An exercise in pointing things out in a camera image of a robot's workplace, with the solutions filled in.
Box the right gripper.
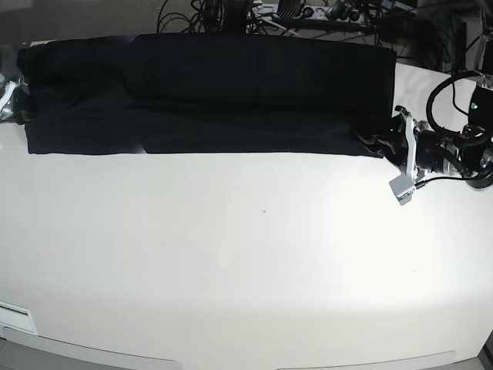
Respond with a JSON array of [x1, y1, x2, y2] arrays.
[[1, 81, 29, 125]]

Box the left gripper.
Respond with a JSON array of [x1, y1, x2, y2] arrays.
[[357, 106, 462, 185]]

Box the black T-shirt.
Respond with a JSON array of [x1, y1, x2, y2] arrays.
[[17, 33, 397, 156]]

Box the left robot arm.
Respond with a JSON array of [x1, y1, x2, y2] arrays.
[[357, 32, 492, 201]]

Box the white power strip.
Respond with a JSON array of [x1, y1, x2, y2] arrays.
[[300, 2, 365, 24]]

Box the white label plate on table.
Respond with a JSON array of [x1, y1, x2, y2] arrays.
[[0, 301, 38, 335]]

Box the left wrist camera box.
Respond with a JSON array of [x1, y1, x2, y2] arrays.
[[389, 173, 416, 206]]

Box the black support post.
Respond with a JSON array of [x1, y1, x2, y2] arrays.
[[220, 0, 250, 34]]

